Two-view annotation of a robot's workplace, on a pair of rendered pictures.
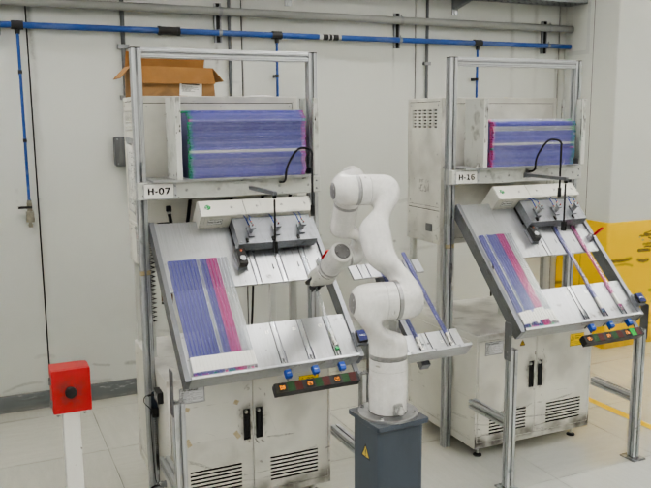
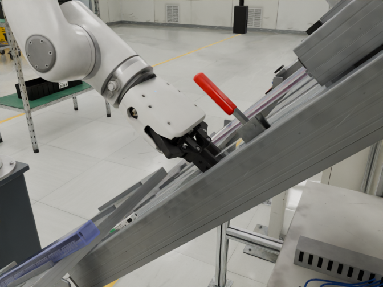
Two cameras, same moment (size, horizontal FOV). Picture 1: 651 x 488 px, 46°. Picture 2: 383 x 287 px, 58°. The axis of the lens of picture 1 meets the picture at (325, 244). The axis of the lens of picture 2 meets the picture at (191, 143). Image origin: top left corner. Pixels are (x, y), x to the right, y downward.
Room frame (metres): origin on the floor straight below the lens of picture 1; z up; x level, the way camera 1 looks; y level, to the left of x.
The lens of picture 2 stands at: (3.37, -0.26, 1.19)
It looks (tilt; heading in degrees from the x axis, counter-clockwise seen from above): 25 degrees down; 141
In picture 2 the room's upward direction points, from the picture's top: straight up
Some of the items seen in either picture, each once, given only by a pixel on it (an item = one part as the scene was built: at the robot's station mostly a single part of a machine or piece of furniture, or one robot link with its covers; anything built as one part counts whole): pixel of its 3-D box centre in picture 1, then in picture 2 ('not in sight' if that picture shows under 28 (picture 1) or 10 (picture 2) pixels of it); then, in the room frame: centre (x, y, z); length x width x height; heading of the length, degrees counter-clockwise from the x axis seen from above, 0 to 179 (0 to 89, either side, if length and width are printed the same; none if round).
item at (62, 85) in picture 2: not in sight; (51, 83); (0.40, 0.62, 0.41); 0.57 x 0.17 x 0.11; 114
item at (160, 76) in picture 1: (197, 74); not in sight; (3.44, 0.55, 1.82); 0.68 x 0.30 x 0.20; 114
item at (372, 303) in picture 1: (378, 320); not in sight; (2.32, -0.16, 1.00); 0.19 x 0.12 x 0.24; 106
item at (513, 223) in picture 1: (521, 315); not in sight; (3.74, -0.97, 0.65); 1.01 x 0.73 x 1.29; 24
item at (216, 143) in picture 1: (244, 143); not in sight; (3.22, 0.33, 1.52); 0.51 x 0.13 x 0.27; 114
